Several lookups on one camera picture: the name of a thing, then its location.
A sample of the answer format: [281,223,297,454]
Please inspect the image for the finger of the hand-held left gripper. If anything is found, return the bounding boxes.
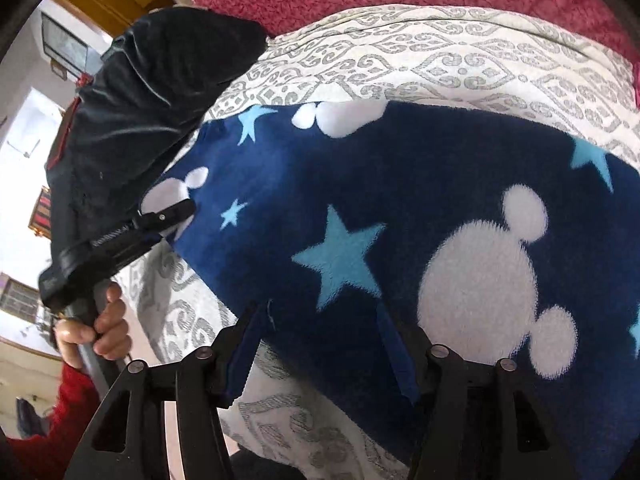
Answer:
[132,199,197,235]

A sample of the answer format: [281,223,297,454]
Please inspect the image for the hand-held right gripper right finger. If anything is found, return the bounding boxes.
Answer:
[377,304,561,480]

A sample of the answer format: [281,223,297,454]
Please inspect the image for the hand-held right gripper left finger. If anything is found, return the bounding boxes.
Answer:
[62,302,261,480]

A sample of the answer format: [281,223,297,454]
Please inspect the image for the blue star print fleece pants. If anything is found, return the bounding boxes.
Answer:
[140,100,640,480]

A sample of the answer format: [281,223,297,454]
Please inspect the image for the person's red sleeved left forearm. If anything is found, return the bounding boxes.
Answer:
[0,364,106,480]

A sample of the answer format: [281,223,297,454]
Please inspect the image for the person's left hand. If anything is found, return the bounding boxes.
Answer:
[54,282,132,368]

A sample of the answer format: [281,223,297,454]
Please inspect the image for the dark item with red trim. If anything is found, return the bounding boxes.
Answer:
[45,72,96,176]

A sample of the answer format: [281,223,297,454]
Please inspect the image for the dark velvet armrest cover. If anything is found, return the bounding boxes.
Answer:
[45,6,268,286]

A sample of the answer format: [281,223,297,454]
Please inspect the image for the white grey patterned sheet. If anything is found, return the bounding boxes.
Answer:
[112,5,640,480]

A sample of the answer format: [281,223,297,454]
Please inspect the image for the colourful wall hanging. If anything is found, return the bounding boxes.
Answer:
[30,185,53,236]

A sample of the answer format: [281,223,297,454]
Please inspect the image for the framed wall picture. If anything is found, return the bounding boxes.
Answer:
[41,12,93,63]

